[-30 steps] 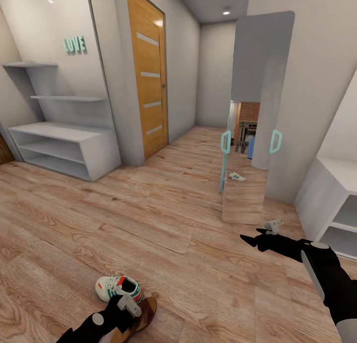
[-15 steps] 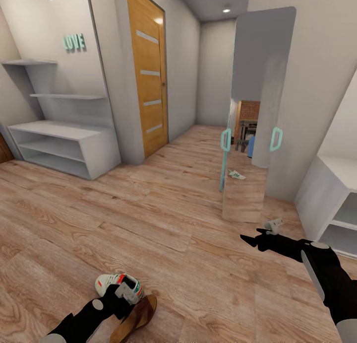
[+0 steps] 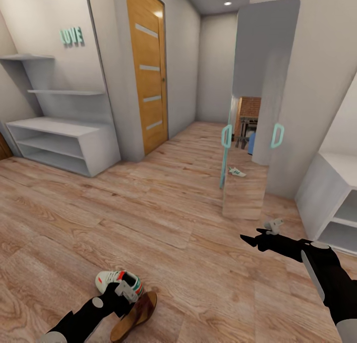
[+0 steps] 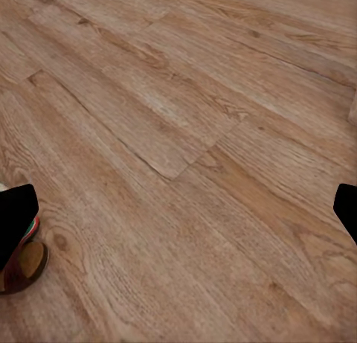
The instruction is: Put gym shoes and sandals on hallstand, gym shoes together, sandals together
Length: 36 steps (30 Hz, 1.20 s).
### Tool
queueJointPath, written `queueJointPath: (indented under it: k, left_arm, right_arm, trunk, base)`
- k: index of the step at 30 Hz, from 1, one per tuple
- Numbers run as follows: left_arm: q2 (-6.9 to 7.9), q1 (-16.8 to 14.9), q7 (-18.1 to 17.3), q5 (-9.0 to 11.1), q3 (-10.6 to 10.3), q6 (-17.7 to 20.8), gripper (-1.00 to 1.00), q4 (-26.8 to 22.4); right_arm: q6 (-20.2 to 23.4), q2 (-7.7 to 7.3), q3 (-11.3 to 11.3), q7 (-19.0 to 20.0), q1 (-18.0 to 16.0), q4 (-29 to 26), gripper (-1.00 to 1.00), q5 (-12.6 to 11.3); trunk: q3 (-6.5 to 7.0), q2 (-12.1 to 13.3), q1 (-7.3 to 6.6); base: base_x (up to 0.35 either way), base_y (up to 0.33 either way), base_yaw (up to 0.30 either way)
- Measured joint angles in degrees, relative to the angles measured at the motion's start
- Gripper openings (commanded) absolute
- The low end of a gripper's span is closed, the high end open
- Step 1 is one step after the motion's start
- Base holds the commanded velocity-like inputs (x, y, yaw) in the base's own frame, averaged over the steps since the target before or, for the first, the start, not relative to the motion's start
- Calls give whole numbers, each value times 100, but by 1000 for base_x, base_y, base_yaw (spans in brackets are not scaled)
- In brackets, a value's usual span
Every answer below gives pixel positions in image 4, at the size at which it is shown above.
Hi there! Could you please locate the sandal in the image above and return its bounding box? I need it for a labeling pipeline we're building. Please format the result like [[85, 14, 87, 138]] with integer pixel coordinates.
[[0, 240, 49, 295]]

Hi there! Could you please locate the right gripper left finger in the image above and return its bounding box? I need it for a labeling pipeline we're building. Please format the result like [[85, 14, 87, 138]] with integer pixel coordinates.
[[0, 184, 39, 271]]

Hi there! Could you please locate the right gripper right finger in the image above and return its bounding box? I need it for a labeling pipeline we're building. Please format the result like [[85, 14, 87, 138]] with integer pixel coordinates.
[[333, 183, 357, 244]]

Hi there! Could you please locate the gym shoe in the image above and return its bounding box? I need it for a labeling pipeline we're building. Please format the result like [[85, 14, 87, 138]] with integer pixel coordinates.
[[0, 182, 40, 242]]

